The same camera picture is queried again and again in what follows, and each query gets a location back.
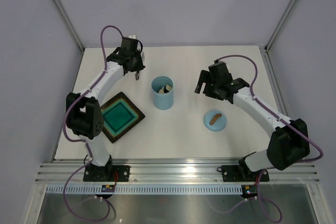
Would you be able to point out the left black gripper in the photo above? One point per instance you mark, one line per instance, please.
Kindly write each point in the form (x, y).
(139, 66)

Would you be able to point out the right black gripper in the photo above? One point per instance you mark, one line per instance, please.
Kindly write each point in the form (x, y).
(203, 78)

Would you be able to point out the blue cylindrical lunch box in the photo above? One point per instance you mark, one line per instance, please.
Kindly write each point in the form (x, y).
(162, 101)

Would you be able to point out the blue lid with wooden handle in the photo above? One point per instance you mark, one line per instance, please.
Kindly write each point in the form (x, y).
(215, 120)

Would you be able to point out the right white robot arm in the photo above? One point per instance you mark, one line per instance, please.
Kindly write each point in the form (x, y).
(288, 142)

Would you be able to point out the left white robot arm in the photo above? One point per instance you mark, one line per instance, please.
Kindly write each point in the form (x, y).
(83, 119)

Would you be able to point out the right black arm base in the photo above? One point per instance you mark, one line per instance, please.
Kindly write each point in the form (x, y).
(240, 173)

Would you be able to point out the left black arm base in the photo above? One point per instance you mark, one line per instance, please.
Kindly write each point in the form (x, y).
(108, 173)

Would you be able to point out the black teal square plate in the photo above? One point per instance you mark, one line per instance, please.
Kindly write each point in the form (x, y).
(120, 115)

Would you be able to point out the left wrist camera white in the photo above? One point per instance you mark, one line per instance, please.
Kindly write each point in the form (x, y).
(133, 36)

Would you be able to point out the left aluminium frame post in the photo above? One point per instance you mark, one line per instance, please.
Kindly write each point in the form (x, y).
(69, 25)

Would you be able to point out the aluminium frame post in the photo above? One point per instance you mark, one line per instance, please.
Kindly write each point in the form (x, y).
(69, 25)
(280, 24)

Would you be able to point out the right aluminium frame post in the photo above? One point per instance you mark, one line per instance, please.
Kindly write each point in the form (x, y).
(280, 24)

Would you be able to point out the aluminium rail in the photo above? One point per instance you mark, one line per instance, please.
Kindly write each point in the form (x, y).
(177, 171)

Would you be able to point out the white slotted cable duct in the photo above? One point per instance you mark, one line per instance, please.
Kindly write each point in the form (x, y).
(146, 189)

